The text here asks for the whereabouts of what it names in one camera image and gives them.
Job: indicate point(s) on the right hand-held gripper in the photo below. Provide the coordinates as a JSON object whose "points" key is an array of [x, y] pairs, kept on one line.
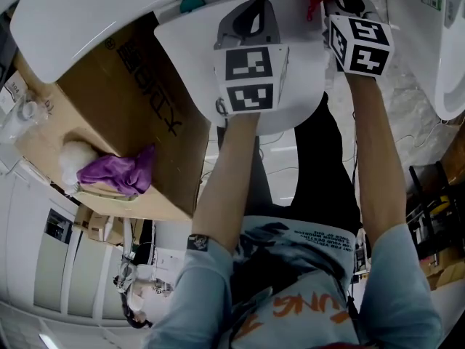
{"points": [[363, 47]]}

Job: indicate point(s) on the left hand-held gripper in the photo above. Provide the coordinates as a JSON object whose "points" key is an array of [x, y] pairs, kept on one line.
{"points": [[250, 82]]}

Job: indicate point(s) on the person's left forearm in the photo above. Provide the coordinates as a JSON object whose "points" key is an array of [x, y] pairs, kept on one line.
{"points": [[221, 187]]}

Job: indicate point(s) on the person's right forearm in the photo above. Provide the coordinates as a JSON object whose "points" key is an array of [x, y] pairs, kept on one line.
{"points": [[378, 158]]}

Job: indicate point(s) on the white toilet with green label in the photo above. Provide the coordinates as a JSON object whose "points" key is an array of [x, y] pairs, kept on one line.
{"points": [[450, 86]]}

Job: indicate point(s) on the large cardboard box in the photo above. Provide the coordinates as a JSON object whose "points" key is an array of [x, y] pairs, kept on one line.
{"points": [[145, 122]]}

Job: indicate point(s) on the black trousers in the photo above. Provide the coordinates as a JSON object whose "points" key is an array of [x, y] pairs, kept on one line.
{"points": [[319, 165]]}

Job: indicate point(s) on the wooden platform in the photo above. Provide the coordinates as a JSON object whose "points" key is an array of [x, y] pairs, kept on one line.
{"points": [[456, 151]]}

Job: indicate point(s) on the purple cloth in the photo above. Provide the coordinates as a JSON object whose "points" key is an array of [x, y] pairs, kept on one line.
{"points": [[120, 173]]}

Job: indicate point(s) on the white fluffy puff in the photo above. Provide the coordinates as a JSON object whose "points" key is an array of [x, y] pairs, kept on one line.
{"points": [[74, 158]]}

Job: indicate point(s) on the black metal rack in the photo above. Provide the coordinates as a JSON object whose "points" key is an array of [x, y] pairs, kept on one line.
{"points": [[436, 216]]}

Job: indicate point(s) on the small cardboard box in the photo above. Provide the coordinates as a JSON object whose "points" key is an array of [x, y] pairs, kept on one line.
{"points": [[105, 229], [83, 218]]}

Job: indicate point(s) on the light blue printed shirt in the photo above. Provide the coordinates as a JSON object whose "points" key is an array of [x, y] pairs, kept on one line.
{"points": [[290, 304]]}

